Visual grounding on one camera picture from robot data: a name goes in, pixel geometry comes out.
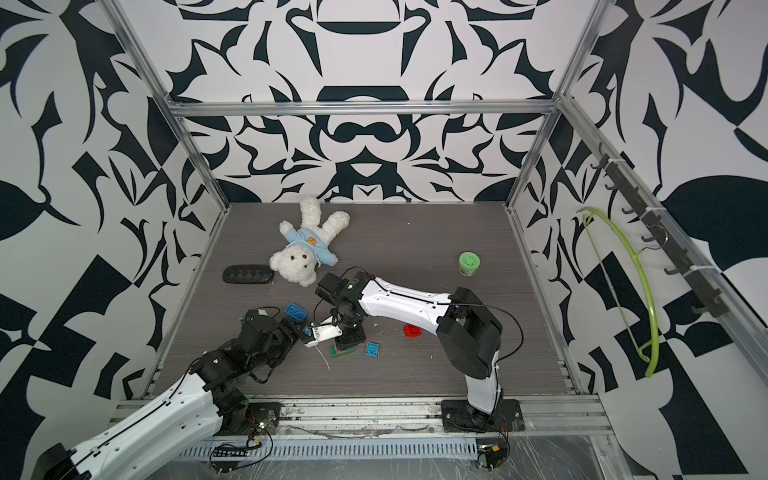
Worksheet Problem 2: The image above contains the green long lego plate brick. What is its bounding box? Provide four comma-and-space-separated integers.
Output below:
329, 345, 355, 358

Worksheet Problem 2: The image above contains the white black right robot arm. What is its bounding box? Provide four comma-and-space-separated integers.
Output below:
304, 271, 503, 421

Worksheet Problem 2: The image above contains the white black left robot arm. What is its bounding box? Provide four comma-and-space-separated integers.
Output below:
32, 310, 315, 479

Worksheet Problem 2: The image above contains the blue lego brick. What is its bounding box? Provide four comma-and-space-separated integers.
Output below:
283, 303, 308, 323

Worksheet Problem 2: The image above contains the cyan overturned lego brick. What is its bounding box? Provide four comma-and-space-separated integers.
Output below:
365, 342, 380, 358

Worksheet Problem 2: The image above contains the red lego brick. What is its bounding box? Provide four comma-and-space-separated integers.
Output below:
403, 324, 422, 338

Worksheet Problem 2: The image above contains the white teddy bear blue shirt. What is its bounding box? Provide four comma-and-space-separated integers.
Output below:
269, 197, 351, 287

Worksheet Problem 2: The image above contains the black remote control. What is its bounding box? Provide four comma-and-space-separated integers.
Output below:
222, 264, 274, 284

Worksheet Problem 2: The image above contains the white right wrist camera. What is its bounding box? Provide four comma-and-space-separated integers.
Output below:
300, 324, 342, 348

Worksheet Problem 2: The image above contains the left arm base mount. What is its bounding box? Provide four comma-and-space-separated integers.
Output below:
219, 400, 283, 437

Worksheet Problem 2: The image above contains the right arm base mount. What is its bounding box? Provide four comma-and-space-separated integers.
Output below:
440, 396, 526, 433

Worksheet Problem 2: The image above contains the black wall hook rack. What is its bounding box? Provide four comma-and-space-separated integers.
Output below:
592, 145, 730, 318

